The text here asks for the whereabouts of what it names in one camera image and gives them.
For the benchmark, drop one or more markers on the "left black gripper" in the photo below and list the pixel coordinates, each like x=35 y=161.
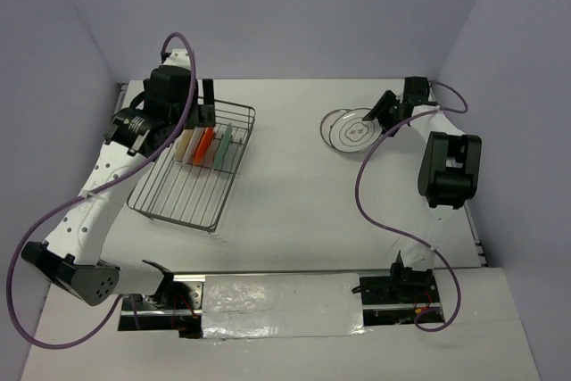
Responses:
x=203 y=113

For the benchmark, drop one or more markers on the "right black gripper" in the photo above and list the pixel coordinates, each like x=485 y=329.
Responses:
x=385 y=102

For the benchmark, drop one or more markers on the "red character print plate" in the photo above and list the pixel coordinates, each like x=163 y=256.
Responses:
x=327 y=122

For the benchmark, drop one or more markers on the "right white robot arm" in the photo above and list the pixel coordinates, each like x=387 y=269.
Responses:
x=448 y=173

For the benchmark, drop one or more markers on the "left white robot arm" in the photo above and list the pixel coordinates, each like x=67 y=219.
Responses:
x=70 y=256

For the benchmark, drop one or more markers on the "orange plate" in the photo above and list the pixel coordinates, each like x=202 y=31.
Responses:
x=203 y=145

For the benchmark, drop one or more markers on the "cream plate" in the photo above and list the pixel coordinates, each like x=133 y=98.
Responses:
x=182 y=144

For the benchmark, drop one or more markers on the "green plate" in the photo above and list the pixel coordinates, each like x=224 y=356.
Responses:
x=224 y=144

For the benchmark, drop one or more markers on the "silver foil tape sheet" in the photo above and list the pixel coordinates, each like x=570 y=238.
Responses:
x=281 y=306

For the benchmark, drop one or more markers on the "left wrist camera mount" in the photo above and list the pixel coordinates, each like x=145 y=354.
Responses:
x=178 y=57

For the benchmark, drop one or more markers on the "grey wire dish rack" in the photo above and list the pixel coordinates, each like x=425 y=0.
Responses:
x=195 y=196

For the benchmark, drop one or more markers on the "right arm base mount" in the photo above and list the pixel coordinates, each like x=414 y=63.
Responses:
x=396 y=289

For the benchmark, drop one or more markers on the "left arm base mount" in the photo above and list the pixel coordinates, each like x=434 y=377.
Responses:
x=181 y=313

